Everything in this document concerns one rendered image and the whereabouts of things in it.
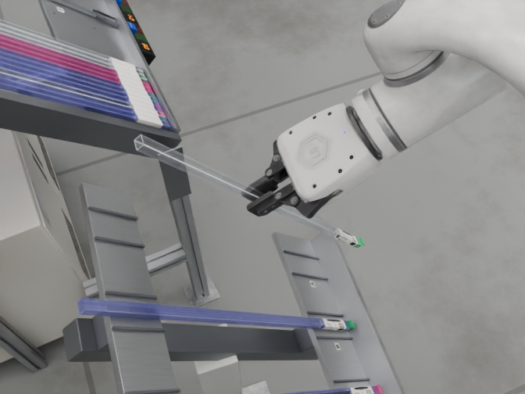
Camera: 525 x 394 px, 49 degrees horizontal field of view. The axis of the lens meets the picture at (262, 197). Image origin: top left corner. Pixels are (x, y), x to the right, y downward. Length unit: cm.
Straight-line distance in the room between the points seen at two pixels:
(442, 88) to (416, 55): 5
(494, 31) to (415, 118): 14
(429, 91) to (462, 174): 145
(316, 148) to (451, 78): 17
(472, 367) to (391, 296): 30
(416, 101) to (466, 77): 6
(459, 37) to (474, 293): 138
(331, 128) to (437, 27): 18
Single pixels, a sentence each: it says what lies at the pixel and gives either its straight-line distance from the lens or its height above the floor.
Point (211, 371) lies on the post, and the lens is 84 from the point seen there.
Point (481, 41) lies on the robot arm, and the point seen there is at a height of 128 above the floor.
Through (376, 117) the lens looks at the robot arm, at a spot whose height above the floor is 114.
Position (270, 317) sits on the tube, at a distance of 81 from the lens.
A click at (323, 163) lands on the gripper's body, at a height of 109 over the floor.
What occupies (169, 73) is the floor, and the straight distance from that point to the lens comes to 230.
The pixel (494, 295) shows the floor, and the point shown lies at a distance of 190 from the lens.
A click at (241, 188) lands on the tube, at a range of 69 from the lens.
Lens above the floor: 164
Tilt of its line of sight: 59 degrees down
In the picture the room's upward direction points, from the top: straight up
